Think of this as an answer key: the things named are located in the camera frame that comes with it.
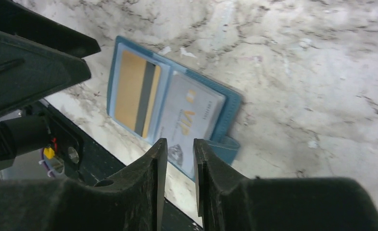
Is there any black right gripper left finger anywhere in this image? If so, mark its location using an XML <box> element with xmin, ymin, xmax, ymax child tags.
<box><xmin>0</xmin><ymin>138</ymin><xmax>167</xmax><ymax>231</ymax></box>

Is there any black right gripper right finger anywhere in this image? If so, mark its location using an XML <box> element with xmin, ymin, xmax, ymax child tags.
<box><xmin>193</xmin><ymin>139</ymin><xmax>378</xmax><ymax>231</ymax></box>

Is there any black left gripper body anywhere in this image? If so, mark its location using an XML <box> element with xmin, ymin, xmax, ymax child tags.
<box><xmin>0</xmin><ymin>0</ymin><xmax>101</xmax><ymax>117</ymax></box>

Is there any white VIP card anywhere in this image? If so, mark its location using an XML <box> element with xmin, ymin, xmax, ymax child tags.
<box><xmin>157</xmin><ymin>71</ymin><xmax>226</xmax><ymax>179</ymax></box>

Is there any blue card holder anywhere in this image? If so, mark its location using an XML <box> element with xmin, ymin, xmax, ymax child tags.
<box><xmin>107</xmin><ymin>36</ymin><xmax>242</xmax><ymax>180</ymax></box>

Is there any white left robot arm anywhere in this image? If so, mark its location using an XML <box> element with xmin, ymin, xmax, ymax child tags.
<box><xmin>0</xmin><ymin>0</ymin><xmax>101</xmax><ymax>177</ymax></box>

